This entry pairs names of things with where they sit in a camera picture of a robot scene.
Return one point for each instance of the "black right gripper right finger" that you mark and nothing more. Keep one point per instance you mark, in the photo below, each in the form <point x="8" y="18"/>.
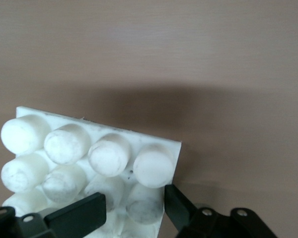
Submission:
<point x="183" y="215"/>

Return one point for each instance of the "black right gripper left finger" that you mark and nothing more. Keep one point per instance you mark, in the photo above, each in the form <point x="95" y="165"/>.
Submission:
<point x="74" y="215"/>

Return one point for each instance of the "white studded base plate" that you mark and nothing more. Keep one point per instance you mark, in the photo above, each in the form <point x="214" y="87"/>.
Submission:
<point x="72" y="146"/>

